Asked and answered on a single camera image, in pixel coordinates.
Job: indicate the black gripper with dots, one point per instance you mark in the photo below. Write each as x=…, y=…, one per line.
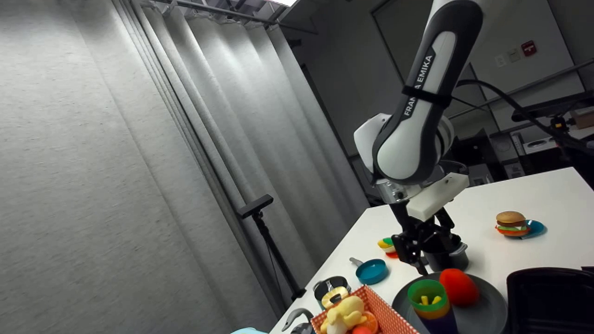
x=414, y=236

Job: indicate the green cup with yellow pieces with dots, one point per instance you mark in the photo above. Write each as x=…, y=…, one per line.
x=429, y=299

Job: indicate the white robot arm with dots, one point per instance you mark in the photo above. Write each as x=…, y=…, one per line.
x=403, y=148

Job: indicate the red small plate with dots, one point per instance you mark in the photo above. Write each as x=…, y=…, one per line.
x=392, y=254

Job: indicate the colourful toy food piece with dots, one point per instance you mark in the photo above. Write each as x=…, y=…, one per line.
x=386, y=245

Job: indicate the black toy pot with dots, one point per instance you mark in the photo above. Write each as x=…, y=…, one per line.
x=448, y=252

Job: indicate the blue toy pan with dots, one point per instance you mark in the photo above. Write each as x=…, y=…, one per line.
x=370, y=271

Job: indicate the red toy ball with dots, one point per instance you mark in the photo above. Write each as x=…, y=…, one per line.
x=459, y=288

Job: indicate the orange checkered basket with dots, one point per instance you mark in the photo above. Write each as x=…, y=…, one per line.
x=379, y=315

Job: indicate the purple cup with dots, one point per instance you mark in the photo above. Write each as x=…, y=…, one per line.
x=440, y=321

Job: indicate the yellow plush toy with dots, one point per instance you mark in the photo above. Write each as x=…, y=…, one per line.
x=344, y=315

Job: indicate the dark grey round plate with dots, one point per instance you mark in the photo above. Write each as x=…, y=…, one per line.
x=487, y=315

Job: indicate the black and yellow toy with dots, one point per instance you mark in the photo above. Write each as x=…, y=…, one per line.
x=331, y=289

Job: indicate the toy hamburger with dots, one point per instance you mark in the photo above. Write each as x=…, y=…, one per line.
x=511, y=224

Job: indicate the blue small plate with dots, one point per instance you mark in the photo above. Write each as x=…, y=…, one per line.
x=535, y=228

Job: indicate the black square tray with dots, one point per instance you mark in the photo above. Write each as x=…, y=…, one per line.
x=552, y=300

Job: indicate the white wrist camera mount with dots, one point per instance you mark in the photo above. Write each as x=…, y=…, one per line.
x=431, y=198

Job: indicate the black camera tripod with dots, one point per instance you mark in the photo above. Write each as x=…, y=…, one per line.
x=255, y=210

